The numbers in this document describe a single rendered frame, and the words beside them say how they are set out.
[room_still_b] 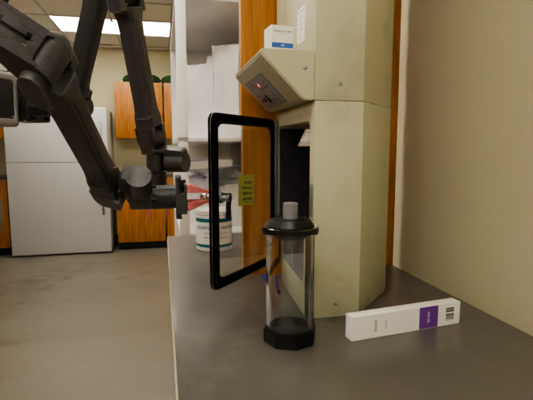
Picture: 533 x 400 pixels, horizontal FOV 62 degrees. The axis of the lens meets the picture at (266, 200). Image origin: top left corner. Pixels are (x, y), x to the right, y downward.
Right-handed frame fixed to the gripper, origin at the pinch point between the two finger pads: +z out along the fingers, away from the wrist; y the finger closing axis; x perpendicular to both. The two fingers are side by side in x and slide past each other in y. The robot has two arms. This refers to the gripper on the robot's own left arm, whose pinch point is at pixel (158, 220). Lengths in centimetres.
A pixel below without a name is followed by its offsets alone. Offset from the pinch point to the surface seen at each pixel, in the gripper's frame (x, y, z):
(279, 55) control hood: -46, 25, -39
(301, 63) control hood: -46, 30, -38
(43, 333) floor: 197, -84, 109
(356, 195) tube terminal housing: -46, 43, -11
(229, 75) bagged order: 81, 34, -56
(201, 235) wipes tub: 25.0, 14.7, 10.0
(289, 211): -56, 25, -9
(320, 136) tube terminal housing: -46, 34, -23
